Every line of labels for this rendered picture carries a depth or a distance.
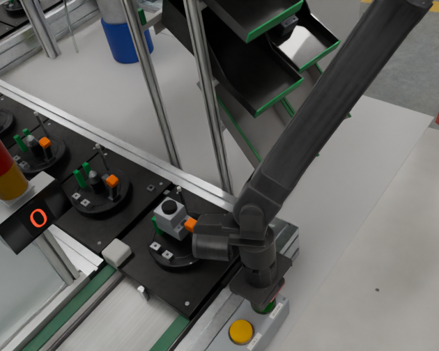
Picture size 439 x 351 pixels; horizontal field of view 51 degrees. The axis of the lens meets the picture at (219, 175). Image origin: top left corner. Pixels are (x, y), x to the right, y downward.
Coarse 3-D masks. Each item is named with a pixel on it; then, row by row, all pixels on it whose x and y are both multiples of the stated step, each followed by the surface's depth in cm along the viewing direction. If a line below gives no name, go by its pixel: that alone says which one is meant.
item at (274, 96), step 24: (168, 0) 87; (168, 24) 92; (216, 24) 95; (192, 48) 90; (216, 48) 93; (240, 48) 94; (264, 48) 94; (216, 72) 88; (240, 72) 91; (264, 72) 92; (288, 72) 92; (240, 96) 87; (264, 96) 90
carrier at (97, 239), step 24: (96, 144) 106; (96, 168) 116; (120, 168) 115; (144, 168) 114; (72, 192) 109; (96, 192) 107; (120, 192) 107; (144, 192) 108; (72, 216) 106; (96, 216) 104; (120, 216) 104; (96, 240) 100
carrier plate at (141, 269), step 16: (176, 192) 107; (192, 192) 106; (192, 208) 103; (208, 208) 102; (144, 224) 102; (128, 240) 99; (144, 240) 99; (128, 256) 96; (144, 256) 96; (128, 272) 94; (144, 272) 93; (160, 272) 93; (176, 272) 92; (192, 272) 92; (208, 272) 91; (224, 272) 91; (160, 288) 90; (176, 288) 90; (192, 288) 89; (208, 288) 89; (176, 304) 87; (192, 304) 87
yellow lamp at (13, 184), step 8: (16, 168) 70; (0, 176) 68; (8, 176) 68; (16, 176) 70; (0, 184) 68; (8, 184) 69; (16, 184) 70; (24, 184) 72; (0, 192) 70; (8, 192) 70; (16, 192) 71; (8, 200) 71
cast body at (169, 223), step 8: (168, 200) 89; (160, 208) 89; (168, 208) 87; (176, 208) 88; (184, 208) 89; (160, 216) 88; (168, 216) 87; (176, 216) 88; (184, 216) 90; (160, 224) 91; (168, 224) 88; (176, 224) 89; (168, 232) 91; (176, 232) 88; (184, 232) 90
